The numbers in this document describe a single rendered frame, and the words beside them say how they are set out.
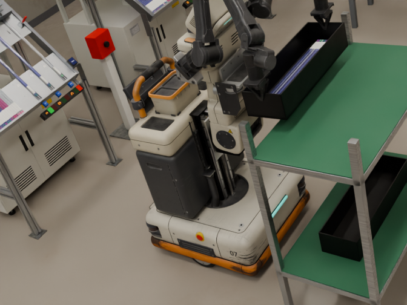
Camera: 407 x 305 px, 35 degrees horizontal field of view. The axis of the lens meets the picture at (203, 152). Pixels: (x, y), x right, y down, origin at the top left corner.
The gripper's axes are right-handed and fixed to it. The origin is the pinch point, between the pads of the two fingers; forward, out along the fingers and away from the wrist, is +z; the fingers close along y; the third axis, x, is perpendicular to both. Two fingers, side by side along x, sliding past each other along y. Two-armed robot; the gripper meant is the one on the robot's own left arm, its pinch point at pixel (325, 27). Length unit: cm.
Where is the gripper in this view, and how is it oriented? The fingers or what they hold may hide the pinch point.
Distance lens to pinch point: 282.6
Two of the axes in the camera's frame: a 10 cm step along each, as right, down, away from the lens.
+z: 2.6, 7.9, 5.5
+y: 5.4, -5.9, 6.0
